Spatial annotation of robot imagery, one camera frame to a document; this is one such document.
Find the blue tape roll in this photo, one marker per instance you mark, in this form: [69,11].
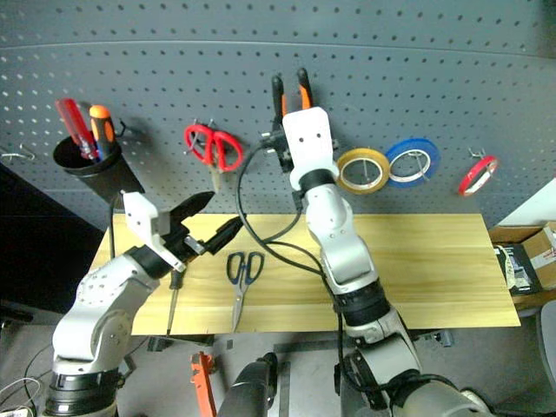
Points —
[432,152]

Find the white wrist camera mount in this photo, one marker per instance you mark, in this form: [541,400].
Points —
[309,139]
[141,213]

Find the yellow tape roll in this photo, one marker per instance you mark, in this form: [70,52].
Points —
[343,178]

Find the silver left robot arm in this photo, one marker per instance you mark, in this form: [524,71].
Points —
[104,304]

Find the black pegboard hook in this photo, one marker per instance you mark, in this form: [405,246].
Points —
[123,127]

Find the metal square ruler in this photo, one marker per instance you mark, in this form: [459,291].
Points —
[284,382]

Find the metal pegboard hook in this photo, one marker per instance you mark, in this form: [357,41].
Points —
[19,153]
[476,153]

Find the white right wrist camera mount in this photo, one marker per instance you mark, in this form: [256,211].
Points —
[309,139]

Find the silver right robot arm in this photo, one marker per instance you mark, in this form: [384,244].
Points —
[347,260]

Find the grey pegboard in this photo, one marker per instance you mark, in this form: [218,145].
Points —
[174,65]

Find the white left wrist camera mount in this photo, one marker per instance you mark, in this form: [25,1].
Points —
[141,213]

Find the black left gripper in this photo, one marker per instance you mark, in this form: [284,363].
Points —
[180,243]

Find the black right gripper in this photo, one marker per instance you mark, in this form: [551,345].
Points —
[281,147]

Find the brown cardboard box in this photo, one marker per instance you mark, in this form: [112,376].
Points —
[540,256]

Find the dark rounded shape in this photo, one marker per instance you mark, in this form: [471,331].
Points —
[247,386]

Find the black printed box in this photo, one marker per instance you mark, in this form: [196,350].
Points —
[517,269]

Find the orange clamp tool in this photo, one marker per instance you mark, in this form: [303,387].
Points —
[203,382]

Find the black cup holder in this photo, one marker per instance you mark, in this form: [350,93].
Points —
[108,174]

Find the red tape roll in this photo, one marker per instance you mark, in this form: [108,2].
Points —
[471,178]

